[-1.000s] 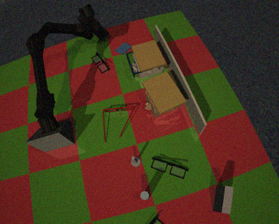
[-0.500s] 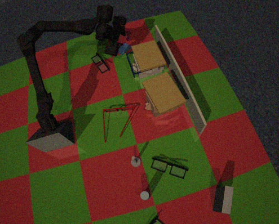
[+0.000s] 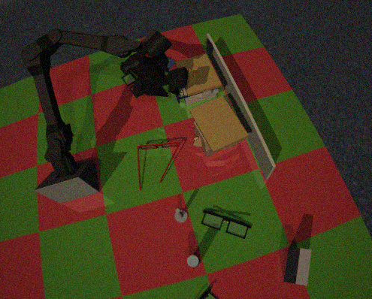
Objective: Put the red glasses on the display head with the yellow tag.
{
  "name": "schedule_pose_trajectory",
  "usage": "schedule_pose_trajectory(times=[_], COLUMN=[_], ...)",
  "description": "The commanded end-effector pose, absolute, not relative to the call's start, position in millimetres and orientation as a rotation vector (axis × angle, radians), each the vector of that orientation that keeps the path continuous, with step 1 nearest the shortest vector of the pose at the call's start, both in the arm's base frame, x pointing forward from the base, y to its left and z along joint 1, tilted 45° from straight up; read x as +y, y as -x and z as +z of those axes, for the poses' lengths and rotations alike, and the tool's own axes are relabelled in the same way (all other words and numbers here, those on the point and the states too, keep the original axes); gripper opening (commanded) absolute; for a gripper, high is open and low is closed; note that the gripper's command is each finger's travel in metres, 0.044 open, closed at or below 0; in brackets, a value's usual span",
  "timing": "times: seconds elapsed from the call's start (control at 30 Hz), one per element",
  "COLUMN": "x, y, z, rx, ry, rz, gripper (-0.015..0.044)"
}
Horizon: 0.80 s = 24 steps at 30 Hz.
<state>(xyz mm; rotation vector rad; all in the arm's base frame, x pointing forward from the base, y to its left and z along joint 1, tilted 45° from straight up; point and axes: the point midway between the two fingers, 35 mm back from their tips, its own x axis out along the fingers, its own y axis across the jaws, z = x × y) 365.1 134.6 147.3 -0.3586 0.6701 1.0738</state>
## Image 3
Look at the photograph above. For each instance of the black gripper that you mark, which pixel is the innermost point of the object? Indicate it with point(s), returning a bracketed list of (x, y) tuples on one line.
[(152, 84)]

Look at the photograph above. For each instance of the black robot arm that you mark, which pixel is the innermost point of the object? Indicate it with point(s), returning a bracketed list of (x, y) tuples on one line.
[(36, 57)]

